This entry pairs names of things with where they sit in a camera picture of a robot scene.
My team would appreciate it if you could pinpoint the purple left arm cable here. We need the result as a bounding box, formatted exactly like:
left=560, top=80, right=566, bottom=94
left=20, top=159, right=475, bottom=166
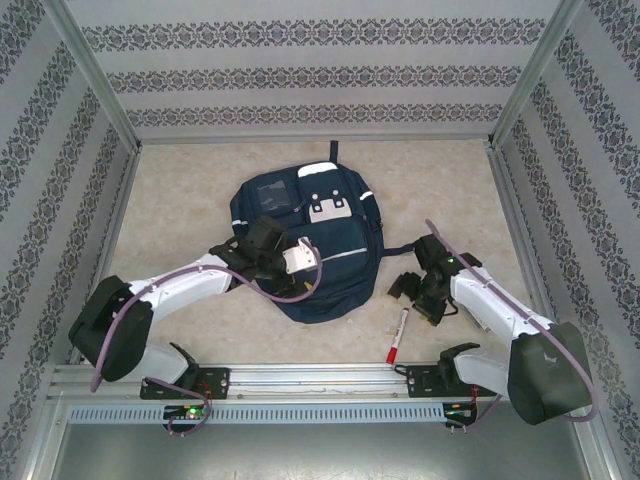
left=89, top=238, right=324, bottom=439

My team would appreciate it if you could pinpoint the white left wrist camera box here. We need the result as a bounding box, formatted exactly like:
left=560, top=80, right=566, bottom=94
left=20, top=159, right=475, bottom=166
left=281, top=237, right=322, bottom=276

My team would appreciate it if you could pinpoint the aluminium mounting rail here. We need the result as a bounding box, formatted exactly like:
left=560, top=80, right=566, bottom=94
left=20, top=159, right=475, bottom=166
left=47, top=360, right=596, bottom=404

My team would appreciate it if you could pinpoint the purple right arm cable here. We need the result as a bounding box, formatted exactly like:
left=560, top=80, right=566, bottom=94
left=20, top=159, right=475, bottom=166
left=424, top=218, right=599, bottom=435

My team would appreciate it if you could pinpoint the aluminium frame post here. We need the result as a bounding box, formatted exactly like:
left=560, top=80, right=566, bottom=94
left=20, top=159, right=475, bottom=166
left=40, top=0, right=144, bottom=154
left=485, top=0, right=587, bottom=151

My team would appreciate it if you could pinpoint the aluminium table back rail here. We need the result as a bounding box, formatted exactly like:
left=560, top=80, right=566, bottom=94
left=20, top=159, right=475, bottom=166
left=137, top=132, right=494, bottom=146

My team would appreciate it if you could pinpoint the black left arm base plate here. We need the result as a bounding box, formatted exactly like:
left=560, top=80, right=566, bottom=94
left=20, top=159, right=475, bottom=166
left=139, top=367, right=232, bottom=401

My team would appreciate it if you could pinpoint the red capped white marker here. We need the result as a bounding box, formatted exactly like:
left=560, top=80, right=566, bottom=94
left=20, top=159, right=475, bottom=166
left=386, top=307, right=412, bottom=364

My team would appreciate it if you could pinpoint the slotted grey cable duct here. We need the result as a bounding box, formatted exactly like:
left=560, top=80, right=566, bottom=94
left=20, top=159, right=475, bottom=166
left=66, top=402, right=447, bottom=426

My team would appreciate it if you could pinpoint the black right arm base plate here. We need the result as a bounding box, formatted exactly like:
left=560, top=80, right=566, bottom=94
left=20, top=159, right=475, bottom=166
left=407, top=364, right=499, bottom=400

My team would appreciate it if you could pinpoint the navy blue backpack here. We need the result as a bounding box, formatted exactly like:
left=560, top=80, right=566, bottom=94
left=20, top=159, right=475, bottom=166
left=229, top=139, right=424, bottom=326

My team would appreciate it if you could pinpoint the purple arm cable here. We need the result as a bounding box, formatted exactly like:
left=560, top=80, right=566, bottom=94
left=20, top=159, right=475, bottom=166
left=424, top=218, right=599, bottom=435
left=89, top=238, right=324, bottom=439

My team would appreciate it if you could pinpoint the grey metal shelf panel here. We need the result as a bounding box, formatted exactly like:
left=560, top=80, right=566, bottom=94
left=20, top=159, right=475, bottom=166
left=49, top=422, right=601, bottom=480

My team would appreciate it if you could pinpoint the aluminium table side rail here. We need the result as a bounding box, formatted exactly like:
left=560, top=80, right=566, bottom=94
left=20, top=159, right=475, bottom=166
left=67, top=148, right=144, bottom=365
left=485, top=144, right=574, bottom=362

